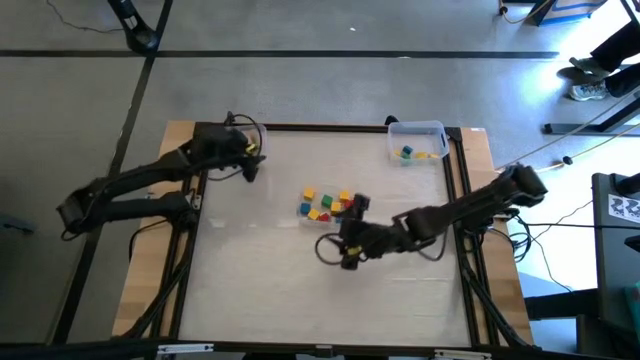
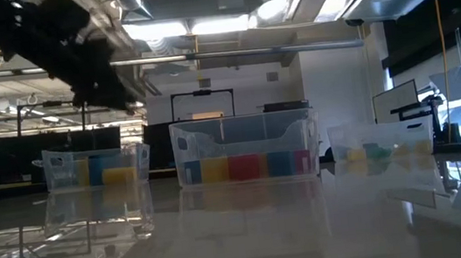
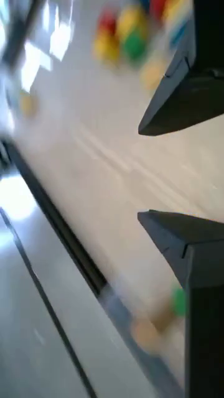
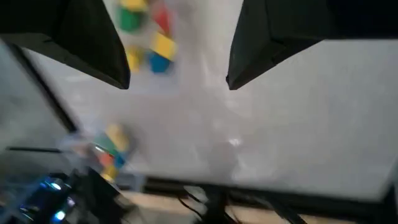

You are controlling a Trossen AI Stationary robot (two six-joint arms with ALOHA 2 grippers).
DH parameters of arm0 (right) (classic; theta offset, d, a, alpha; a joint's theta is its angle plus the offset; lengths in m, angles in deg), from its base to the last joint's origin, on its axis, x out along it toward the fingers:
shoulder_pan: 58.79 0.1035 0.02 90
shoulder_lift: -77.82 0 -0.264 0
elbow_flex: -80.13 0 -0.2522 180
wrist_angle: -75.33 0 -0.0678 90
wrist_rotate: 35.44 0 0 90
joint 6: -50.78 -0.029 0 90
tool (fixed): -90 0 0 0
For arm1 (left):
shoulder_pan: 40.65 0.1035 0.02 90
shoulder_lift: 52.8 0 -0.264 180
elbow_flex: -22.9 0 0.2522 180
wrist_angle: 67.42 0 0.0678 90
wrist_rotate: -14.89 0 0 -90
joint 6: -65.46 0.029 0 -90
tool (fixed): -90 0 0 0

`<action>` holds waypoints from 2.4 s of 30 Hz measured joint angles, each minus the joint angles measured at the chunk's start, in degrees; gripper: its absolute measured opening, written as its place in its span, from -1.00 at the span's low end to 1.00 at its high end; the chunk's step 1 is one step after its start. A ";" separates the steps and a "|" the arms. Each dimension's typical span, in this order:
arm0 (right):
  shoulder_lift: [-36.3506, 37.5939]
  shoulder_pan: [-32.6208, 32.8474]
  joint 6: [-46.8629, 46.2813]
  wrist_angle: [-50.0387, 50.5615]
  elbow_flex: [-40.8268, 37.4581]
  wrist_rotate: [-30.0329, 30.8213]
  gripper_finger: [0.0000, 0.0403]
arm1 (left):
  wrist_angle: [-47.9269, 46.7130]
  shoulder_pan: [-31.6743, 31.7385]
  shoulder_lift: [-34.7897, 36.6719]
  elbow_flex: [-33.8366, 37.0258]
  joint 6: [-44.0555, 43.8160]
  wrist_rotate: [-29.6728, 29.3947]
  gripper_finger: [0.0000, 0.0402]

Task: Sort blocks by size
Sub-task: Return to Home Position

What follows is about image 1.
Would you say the silver metal bracket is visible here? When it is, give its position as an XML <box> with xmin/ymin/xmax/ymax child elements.
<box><xmin>433</xmin><ymin>349</ymin><xmax>494</xmax><ymax>360</ymax></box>
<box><xmin>156</xmin><ymin>342</ymin><xmax>215</xmax><ymax>356</ymax></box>

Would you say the black cable bundle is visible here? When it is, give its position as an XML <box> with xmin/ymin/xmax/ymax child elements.
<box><xmin>459</xmin><ymin>234</ymin><xmax>534</xmax><ymax>349</ymax></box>
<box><xmin>122</xmin><ymin>219</ymin><xmax>201</xmax><ymax>342</ymax></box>

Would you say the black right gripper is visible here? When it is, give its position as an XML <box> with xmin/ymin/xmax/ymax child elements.
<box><xmin>339</xmin><ymin>193</ymin><xmax>405</xmax><ymax>272</ymax></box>

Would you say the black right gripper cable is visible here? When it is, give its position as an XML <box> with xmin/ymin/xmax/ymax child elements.
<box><xmin>314</xmin><ymin>232</ymin><xmax>347</xmax><ymax>267</ymax></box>

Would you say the person's shoe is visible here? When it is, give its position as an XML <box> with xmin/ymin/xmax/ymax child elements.
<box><xmin>556</xmin><ymin>56</ymin><xmax>610</xmax><ymax>81</ymax></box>
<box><xmin>568</xmin><ymin>81</ymin><xmax>609</xmax><ymax>103</ymax></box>

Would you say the blue box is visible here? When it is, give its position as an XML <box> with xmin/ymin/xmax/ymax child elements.
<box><xmin>529</xmin><ymin>0</ymin><xmax>609</xmax><ymax>27</ymax></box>

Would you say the person's leg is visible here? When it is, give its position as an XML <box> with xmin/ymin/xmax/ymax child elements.
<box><xmin>603</xmin><ymin>63</ymin><xmax>640</xmax><ymax>99</ymax></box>
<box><xmin>589</xmin><ymin>20</ymin><xmax>640</xmax><ymax>72</ymax></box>

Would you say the yellow cable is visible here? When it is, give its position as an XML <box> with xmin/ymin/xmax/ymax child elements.
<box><xmin>539</xmin><ymin>119</ymin><xmax>640</xmax><ymax>174</ymax></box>

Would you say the black desk foot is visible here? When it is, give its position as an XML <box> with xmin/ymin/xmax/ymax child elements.
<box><xmin>542</xmin><ymin>97</ymin><xmax>640</xmax><ymax>136</ymax></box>

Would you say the black stand foot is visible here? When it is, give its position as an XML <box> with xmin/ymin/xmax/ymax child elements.
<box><xmin>106</xmin><ymin>0</ymin><xmax>162</xmax><ymax>55</ymax></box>

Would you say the black floor strip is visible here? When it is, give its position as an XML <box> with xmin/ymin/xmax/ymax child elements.
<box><xmin>0</xmin><ymin>48</ymin><xmax>560</xmax><ymax>60</ymax></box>
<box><xmin>47</xmin><ymin>0</ymin><xmax>174</xmax><ymax>346</ymax></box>

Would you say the black table frame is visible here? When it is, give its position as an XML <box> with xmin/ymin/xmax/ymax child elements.
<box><xmin>167</xmin><ymin>121</ymin><xmax>504</xmax><ymax>350</ymax></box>

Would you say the black cabinet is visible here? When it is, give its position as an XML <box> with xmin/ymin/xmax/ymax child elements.
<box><xmin>591</xmin><ymin>171</ymin><xmax>640</xmax><ymax>360</ymax></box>

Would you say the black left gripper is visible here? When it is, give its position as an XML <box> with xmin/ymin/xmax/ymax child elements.
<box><xmin>191</xmin><ymin>122</ymin><xmax>268</xmax><ymax>185</ymax></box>

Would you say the thin black cable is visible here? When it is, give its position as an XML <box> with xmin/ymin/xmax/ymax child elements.
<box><xmin>47</xmin><ymin>0</ymin><xmax>124</xmax><ymax>35</ymax></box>

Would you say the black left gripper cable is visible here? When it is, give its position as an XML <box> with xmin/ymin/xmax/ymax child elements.
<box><xmin>206</xmin><ymin>113</ymin><xmax>264</xmax><ymax>182</ymax></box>

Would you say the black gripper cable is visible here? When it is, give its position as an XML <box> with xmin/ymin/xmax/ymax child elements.
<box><xmin>206</xmin><ymin>113</ymin><xmax>264</xmax><ymax>182</ymax></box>
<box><xmin>314</xmin><ymin>232</ymin><xmax>347</xmax><ymax>267</ymax></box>

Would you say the white printed label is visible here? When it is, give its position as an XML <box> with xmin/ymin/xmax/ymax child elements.
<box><xmin>607</xmin><ymin>193</ymin><xmax>640</xmax><ymax>225</ymax></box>

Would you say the black frame rail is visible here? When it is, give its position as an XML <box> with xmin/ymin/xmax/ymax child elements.
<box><xmin>0</xmin><ymin>338</ymin><xmax>640</xmax><ymax>360</ymax></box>

